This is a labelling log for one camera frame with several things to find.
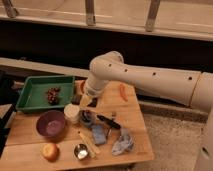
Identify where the blue tape roll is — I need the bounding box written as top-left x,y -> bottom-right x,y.
80,110 -> 94,127

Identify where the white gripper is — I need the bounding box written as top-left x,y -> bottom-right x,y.
79,77 -> 108,108

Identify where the red yellow apple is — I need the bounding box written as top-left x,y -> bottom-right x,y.
42,143 -> 59,161

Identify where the purple bowl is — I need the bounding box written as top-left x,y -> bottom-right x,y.
36,110 -> 66,138

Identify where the white cylindrical cup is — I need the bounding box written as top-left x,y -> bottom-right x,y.
64,104 -> 80,124

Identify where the dark grape bunch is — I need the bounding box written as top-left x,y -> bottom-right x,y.
46,87 -> 60,105

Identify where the blue sponge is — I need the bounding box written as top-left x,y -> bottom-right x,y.
92,125 -> 106,145

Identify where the orange carrot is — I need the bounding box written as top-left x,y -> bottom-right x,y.
119,84 -> 128,102

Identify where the small metal cup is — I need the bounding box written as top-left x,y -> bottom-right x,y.
74,144 -> 89,160

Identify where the orange bowl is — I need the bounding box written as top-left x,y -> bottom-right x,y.
80,80 -> 86,94

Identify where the dark brown eraser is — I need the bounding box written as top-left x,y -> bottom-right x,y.
88,98 -> 98,107

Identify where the crumpled blue grey cloth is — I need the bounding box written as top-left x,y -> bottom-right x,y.
112,128 -> 134,156

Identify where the black handled knife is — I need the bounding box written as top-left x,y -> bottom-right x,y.
96,115 -> 121,129

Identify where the green plastic tray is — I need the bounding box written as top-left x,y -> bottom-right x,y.
16,75 -> 75,113

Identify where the wooden stick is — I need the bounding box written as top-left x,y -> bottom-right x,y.
78,132 -> 100,158

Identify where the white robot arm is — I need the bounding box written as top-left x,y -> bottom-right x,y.
82,51 -> 213,171

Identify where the wooden table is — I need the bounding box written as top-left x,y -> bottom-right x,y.
0,82 -> 154,171

